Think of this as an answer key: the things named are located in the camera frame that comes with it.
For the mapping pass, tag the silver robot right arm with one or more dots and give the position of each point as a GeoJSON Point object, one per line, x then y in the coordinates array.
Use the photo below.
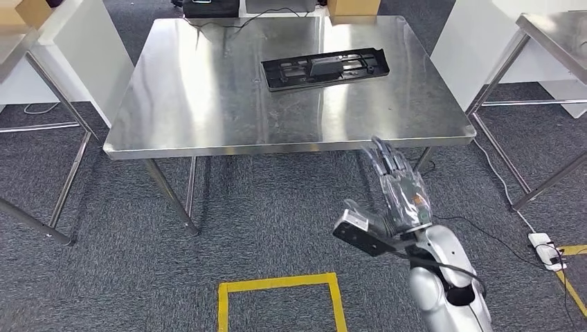
{"type": "Point", "coordinates": [435, 284]}

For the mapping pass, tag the steel workbench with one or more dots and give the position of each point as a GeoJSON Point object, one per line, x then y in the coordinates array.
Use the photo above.
{"type": "Point", "coordinates": [559, 36]}
{"type": "Point", "coordinates": [18, 50]}
{"type": "Point", "coordinates": [206, 91]}

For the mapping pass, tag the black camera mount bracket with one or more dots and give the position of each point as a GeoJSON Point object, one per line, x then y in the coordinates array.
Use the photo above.
{"type": "Point", "coordinates": [362, 240]}

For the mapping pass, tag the brown cardboard box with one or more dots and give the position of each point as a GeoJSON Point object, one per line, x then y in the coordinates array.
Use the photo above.
{"type": "Point", "coordinates": [27, 11]}
{"type": "Point", "coordinates": [353, 7]}

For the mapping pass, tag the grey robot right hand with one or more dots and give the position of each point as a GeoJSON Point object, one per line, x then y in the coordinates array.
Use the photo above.
{"type": "Point", "coordinates": [403, 197]}

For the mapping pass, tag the black carrying case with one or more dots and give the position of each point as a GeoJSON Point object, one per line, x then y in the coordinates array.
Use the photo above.
{"type": "Point", "coordinates": [211, 8]}

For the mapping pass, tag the yellow floor tape square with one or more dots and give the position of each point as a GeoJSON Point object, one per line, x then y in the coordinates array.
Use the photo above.
{"type": "Point", "coordinates": [571, 288]}
{"type": "Point", "coordinates": [223, 302]}

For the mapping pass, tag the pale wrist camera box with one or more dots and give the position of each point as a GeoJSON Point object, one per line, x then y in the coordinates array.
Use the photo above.
{"type": "Point", "coordinates": [355, 221]}

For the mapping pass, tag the black plastic plate frame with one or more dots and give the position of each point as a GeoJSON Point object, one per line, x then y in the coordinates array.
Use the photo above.
{"type": "Point", "coordinates": [325, 68]}

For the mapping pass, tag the white power strip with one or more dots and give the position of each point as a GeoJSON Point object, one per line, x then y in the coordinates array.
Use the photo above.
{"type": "Point", "coordinates": [541, 247]}

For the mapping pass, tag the white desk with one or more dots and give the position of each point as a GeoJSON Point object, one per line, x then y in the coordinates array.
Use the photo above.
{"type": "Point", "coordinates": [284, 14]}

